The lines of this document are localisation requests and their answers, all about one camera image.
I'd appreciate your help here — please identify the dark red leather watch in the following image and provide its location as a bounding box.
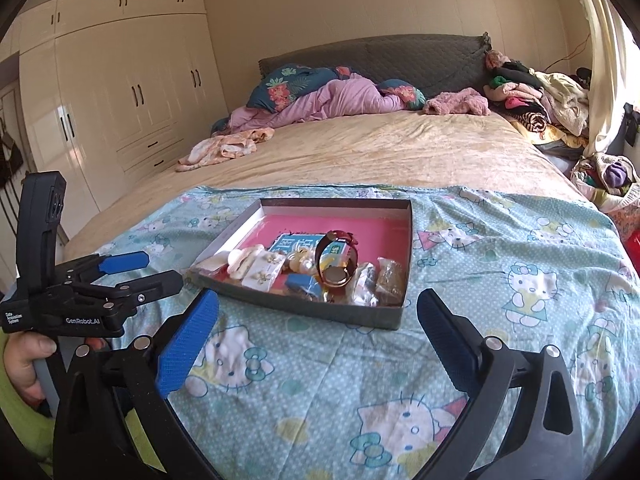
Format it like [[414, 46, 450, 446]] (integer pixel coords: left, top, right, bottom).
[[314, 230, 358, 288]]

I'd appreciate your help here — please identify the dark grey headboard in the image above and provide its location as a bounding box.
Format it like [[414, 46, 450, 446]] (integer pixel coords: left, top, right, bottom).
[[258, 34, 491, 99]]

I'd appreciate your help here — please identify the white pink hair claw clip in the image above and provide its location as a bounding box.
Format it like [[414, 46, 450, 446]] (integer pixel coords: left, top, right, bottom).
[[227, 244, 265, 281]]

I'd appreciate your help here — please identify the green sleeve forearm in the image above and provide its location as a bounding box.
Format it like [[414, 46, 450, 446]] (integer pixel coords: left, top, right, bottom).
[[1, 334, 54, 479]]

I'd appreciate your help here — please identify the peach white garment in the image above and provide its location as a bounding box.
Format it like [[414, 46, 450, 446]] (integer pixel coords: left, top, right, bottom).
[[175, 128, 274, 172]]

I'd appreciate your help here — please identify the blue hair clip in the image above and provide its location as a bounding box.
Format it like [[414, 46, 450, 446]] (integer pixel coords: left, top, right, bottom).
[[284, 273, 322, 301]]

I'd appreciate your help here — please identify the dark box with pink lining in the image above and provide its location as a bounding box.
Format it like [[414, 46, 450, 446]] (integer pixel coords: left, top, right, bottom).
[[189, 198, 412, 330]]

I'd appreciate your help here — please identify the pink fluffy garment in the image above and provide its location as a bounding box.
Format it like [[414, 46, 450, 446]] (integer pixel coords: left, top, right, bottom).
[[423, 88, 490, 116]]

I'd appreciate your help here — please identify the purple quilt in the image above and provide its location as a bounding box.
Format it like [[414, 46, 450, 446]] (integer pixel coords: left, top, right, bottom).
[[228, 74, 406, 132]]

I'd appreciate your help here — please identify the pile of clothes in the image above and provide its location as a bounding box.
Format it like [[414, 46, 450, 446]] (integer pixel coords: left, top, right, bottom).
[[483, 50, 589, 152]]

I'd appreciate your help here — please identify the beige bed sheet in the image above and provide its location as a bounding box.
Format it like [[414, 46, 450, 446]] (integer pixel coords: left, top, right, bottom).
[[64, 112, 583, 259]]

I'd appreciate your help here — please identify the white earrings card bag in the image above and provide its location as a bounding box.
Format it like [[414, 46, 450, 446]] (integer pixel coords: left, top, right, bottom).
[[241, 252, 286, 292]]

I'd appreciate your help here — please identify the Hello Kitty blue blanket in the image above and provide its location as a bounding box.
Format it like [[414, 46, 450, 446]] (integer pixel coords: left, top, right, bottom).
[[94, 184, 640, 480]]

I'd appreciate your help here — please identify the brown jewelry bag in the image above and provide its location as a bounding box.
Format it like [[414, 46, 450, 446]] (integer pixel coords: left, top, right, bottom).
[[375, 257, 406, 307]]

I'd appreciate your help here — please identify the person's left hand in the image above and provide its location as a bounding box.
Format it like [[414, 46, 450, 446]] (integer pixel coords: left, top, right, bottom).
[[3, 332, 56, 408]]

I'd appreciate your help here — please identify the cream curtain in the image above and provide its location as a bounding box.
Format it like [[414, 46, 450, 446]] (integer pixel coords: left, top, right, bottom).
[[580, 0, 639, 155]]

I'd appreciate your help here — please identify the white flower hair accessory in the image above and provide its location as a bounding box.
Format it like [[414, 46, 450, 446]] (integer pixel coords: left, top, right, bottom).
[[288, 247, 317, 275]]

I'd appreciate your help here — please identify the cream wardrobe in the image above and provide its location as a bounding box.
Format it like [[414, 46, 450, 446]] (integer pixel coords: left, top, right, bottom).
[[1, 0, 228, 236]]

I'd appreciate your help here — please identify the floral dark blue pillow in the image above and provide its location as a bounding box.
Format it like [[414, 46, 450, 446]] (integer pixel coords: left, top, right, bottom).
[[246, 64, 352, 113]]

